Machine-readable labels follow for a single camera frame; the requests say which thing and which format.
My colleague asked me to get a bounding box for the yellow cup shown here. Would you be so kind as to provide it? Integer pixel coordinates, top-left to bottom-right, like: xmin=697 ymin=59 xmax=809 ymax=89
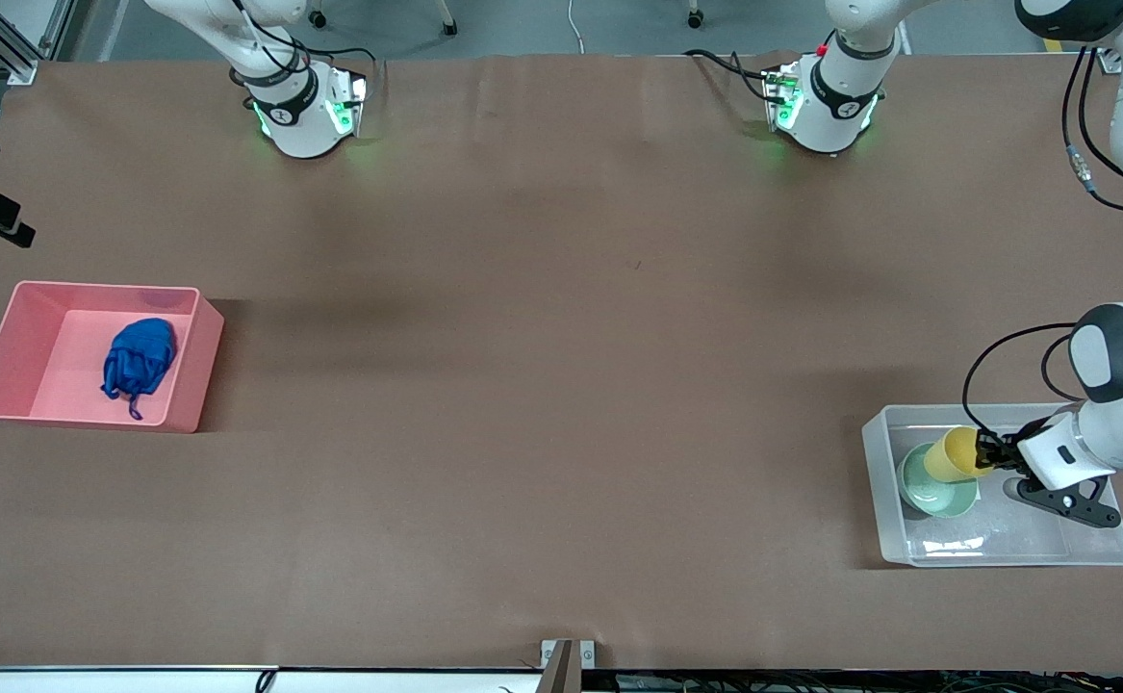
xmin=925 ymin=426 xmax=985 ymax=483

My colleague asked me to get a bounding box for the mint green bowl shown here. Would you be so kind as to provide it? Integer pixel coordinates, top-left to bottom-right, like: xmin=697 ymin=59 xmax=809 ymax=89
xmin=898 ymin=443 xmax=982 ymax=519

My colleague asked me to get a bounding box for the blue glove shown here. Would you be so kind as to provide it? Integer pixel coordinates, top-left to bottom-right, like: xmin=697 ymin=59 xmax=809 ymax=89
xmin=101 ymin=318 xmax=179 ymax=422

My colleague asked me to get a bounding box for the clear plastic box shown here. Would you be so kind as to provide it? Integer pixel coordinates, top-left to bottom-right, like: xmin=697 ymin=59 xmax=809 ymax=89
xmin=861 ymin=402 xmax=1123 ymax=569

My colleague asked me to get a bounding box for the pink plastic box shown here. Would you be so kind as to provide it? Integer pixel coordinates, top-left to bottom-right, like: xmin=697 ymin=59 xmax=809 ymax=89
xmin=0 ymin=280 xmax=225 ymax=434

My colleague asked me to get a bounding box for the brown paper table cover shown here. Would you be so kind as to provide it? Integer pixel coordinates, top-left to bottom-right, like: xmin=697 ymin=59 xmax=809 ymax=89
xmin=0 ymin=50 xmax=1123 ymax=673

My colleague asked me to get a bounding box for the aluminium frame profile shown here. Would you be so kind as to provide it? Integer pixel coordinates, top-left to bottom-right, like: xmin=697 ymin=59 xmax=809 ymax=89
xmin=0 ymin=0 xmax=76 ymax=84

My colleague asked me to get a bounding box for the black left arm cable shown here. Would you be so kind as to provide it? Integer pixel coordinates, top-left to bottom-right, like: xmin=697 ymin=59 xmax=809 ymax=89
xmin=962 ymin=46 xmax=1123 ymax=439

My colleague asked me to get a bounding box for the metal table edge bracket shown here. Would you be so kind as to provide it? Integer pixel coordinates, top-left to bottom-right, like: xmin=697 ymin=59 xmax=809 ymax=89
xmin=540 ymin=639 xmax=597 ymax=693

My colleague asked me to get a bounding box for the black left base cable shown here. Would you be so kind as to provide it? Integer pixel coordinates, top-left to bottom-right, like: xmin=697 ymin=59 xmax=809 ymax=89
xmin=683 ymin=48 xmax=776 ymax=103

